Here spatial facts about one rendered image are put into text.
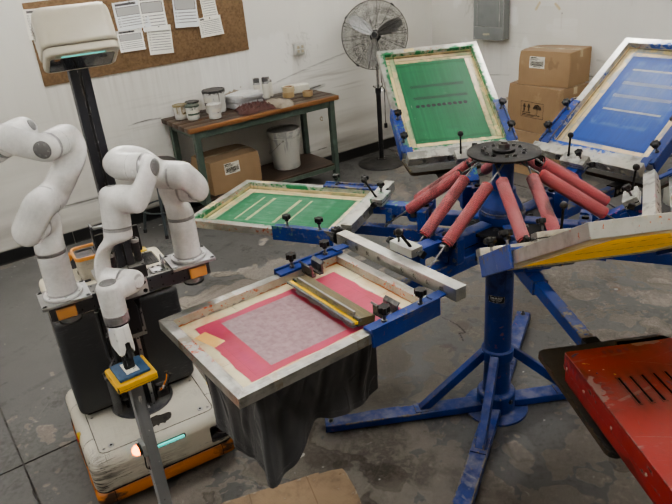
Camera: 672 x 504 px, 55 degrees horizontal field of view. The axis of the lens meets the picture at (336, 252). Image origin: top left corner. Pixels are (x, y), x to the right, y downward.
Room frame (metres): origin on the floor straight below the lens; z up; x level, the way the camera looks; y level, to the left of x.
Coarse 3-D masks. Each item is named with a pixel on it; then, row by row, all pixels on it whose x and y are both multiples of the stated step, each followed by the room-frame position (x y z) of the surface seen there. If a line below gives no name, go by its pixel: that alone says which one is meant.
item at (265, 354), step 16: (368, 304) 1.99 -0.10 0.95; (304, 320) 1.92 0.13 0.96; (320, 320) 1.91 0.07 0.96; (336, 320) 1.91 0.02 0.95; (272, 336) 1.84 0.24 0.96; (288, 336) 1.83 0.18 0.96; (304, 336) 1.82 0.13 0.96; (320, 336) 1.81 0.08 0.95; (336, 336) 1.80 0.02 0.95; (224, 352) 1.77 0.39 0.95; (240, 352) 1.76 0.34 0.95; (256, 352) 1.75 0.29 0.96; (272, 352) 1.74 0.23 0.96; (288, 352) 1.74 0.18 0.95; (304, 352) 1.73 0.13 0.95; (240, 368) 1.67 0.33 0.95; (256, 368) 1.66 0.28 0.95; (272, 368) 1.66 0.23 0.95
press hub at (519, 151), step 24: (480, 144) 2.64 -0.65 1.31; (504, 144) 2.51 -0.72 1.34; (528, 144) 2.58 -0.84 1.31; (504, 168) 2.49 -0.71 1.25; (480, 216) 2.51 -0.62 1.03; (504, 216) 2.44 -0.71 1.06; (504, 288) 2.47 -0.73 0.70; (504, 312) 2.47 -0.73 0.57; (504, 336) 2.47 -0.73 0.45; (504, 360) 2.46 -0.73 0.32; (480, 384) 2.57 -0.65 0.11; (504, 384) 2.47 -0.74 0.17; (504, 408) 2.44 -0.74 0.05
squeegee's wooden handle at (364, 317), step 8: (296, 280) 2.14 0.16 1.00; (312, 280) 2.15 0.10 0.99; (320, 288) 2.08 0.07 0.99; (328, 288) 2.08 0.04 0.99; (336, 296) 2.01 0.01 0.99; (344, 304) 1.94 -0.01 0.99; (352, 304) 1.95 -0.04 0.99; (360, 312) 1.88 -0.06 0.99; (368, 312) 1.89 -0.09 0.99; (360, 320) 1.84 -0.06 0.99; (368, 320) 1.85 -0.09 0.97
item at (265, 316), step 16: (336, 288) 2.13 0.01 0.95; (352, 288) 2.12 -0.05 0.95; (256, 304) 2.07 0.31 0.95; (272, 304) 2.06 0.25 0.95; (288, 304) 2.05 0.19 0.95; (304, 304) 2.03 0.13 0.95; (224, 320) 1.97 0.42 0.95; (240, 320) 1.96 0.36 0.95; (256, 320) 1.95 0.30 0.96; (272, 320) 1.94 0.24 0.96; (288, 320) 1.93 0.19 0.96; (224, 336) 1.87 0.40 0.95; (240, 336) 1.86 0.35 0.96; (256, 336) 1.85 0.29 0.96
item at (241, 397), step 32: (256, 288) 2.14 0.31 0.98; (384, 288) 2.10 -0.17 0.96; (160, 320) 1.95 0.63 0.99; (192, 320) 1.98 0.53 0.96; (192, 352) 1.73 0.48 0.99; (320, 352) 1.67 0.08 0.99; (352, 352) 1.70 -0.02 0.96; (224, 384) 1.55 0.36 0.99; (256, 384) 1.53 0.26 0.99; (288, 384) 1.57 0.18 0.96
